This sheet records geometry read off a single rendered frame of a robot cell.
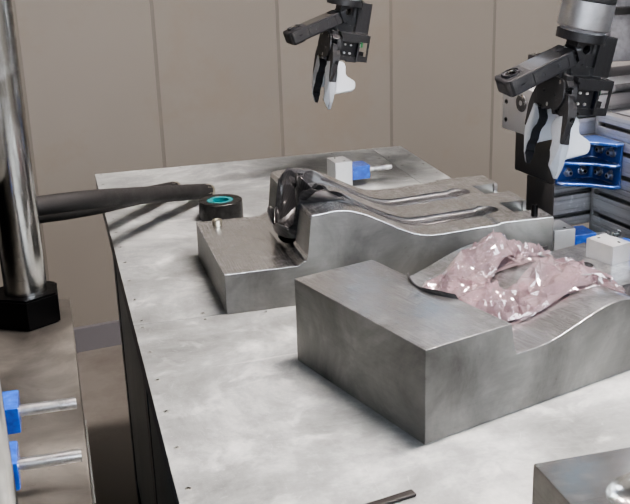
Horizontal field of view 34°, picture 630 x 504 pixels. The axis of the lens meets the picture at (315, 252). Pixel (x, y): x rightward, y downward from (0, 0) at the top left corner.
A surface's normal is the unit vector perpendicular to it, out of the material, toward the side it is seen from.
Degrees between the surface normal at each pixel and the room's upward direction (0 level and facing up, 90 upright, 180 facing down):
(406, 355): 90
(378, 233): 90
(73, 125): 90
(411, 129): 90
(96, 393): 0
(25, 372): 0
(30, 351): 0
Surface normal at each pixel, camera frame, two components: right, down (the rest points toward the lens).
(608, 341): 0.53, 0.26
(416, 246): 0.26, 0.31
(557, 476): -0.03, -0.95
